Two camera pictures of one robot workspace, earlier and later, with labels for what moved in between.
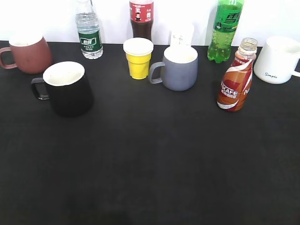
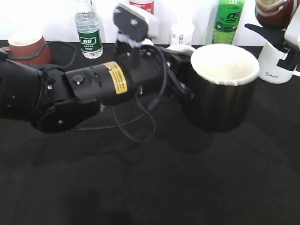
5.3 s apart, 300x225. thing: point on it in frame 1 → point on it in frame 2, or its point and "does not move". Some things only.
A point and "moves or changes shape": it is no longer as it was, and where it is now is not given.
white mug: x=276 y=61 does not move
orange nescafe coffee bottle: x=235 y=87 → x=277 y=14
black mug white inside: x=69 y=91 moves or changes shape
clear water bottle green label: x=88 y=23 does not move
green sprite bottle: x=227 y=17 does not move
